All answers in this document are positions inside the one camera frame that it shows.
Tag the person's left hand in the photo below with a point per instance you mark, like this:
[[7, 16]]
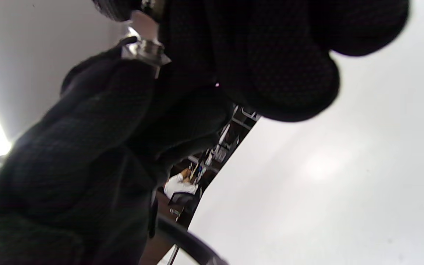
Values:
[[68, 165]]

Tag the person's right hand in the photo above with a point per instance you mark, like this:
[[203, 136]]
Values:
[[252, 55]]

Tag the silver hex head screw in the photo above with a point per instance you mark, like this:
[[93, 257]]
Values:
[[147, 51]]

